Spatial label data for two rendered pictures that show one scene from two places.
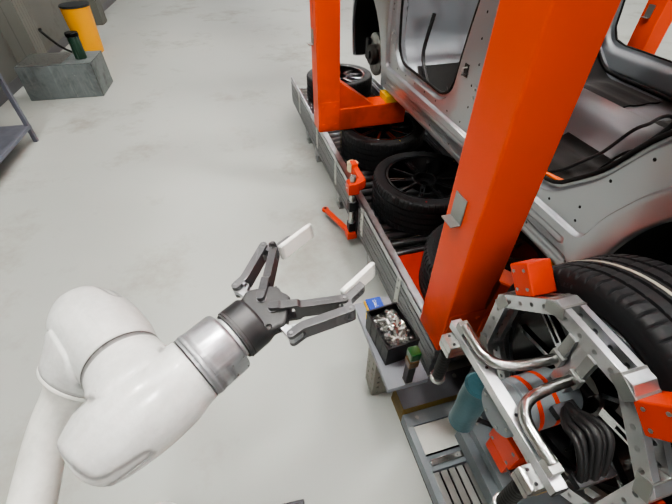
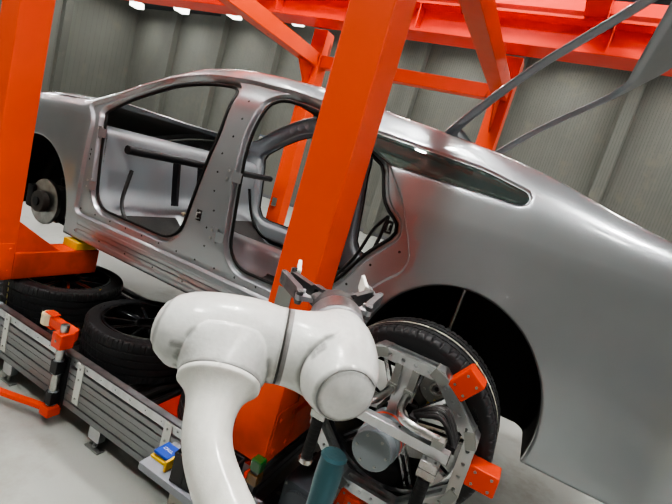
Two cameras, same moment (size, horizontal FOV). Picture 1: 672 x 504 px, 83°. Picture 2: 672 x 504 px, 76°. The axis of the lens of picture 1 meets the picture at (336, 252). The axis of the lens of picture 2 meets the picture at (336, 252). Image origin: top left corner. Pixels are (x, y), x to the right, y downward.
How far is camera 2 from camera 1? 0.72 m
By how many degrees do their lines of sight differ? 55
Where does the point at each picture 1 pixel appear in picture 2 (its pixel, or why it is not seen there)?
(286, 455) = not seen: outside the picture
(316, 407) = not seen: outside the picture
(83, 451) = (365, 361)
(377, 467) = not seen: outside the picture
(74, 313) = (231, 299)
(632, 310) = (420, 335)
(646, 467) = (467, 424)
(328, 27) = (14, 159)
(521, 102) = (336, 211)
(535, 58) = (343, 185)
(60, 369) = (254, 344)
